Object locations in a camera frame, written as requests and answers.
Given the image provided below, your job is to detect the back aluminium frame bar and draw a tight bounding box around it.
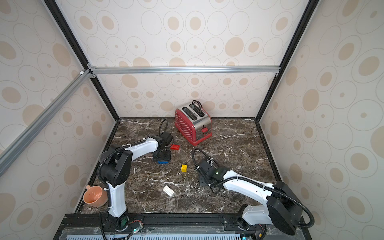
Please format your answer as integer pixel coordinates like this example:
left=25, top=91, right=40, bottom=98
left=88, top=66, right=280, bottom=74

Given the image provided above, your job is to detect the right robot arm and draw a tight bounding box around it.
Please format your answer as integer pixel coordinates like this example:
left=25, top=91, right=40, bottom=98
left=193, top=158, right=315, bottom=236

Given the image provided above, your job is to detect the left aluminium frame bar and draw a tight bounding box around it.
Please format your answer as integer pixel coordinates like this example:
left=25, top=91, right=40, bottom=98
left=1, top=70, right=91, bottom=175

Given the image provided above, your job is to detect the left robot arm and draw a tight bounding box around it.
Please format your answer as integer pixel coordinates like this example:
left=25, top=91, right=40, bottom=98
left=97, top=132, right=174, bottom=230

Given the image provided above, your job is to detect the red lego brick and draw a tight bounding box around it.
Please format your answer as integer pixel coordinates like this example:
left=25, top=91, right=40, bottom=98
left=171, top=145, right=180, bottom=151

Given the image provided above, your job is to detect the orange ceramic mug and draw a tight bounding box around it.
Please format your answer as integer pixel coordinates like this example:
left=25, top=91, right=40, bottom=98
left=83, top=185, right=108, bottom=208

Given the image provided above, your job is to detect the yellow lego brick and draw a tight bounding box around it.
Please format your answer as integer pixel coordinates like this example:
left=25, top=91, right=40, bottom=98
left=181, top=165, right=188, bottom=173

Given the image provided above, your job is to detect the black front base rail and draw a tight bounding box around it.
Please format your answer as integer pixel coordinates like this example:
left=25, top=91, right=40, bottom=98
left=54, top=213, right=311, bottom=240

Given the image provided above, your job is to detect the white lego brick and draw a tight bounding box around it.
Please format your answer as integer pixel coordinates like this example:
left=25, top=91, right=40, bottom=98
left=163, top=186, right=175, bottom=197

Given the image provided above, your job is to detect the red and steel toaster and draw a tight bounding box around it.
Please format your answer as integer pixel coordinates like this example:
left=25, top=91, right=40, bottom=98
left=175, top=100, right=213, bottom=146

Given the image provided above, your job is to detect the aluminium frame bar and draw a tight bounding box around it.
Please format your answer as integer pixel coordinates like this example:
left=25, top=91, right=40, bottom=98
left=1, top=70, right=91, bottom=175
left=88, top=66, right=280, bottom=74

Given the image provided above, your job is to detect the clear plastic cup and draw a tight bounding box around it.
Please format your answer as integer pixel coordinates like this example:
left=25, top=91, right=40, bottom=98
left=99, top=151, right=111, bottom=165

